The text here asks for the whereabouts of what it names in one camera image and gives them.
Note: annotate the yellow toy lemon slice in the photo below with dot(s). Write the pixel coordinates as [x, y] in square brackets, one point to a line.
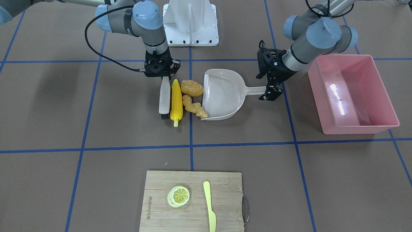
[178, 196]

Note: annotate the beige brush black bristles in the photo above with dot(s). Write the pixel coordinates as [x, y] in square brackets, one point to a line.
[164, 98]

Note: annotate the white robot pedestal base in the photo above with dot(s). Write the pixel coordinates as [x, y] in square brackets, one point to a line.
[190, 23]

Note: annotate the tan toy ginger root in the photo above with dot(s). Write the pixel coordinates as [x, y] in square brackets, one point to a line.
[195, 108]

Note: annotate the brown toy potato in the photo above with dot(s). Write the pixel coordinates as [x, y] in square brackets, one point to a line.
[192, 88]

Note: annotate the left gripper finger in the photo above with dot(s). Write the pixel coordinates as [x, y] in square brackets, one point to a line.
[266, 95]
[275, 90]

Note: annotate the yellow toy corn cob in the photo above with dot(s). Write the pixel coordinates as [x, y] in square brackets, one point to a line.
[176, 113]

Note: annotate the beige plastic dustpan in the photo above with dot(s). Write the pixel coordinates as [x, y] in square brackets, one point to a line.
[224, 93]

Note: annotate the bamboo cutting board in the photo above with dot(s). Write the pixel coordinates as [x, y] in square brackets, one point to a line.
[226, 202]

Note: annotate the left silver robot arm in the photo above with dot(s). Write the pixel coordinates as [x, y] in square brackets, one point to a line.
[313, 34]

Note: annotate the yellow plastic toy knife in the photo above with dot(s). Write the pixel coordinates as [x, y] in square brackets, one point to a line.
[211, 214]

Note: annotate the pink plastic bin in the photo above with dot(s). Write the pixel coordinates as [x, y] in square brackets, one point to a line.
[350, 96]

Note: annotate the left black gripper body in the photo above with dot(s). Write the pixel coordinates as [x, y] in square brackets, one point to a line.
[278, 70]

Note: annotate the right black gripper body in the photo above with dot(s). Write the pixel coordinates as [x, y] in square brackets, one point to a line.
[176, 66]

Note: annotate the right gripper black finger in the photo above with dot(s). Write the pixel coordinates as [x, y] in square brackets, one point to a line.
[176, 64]

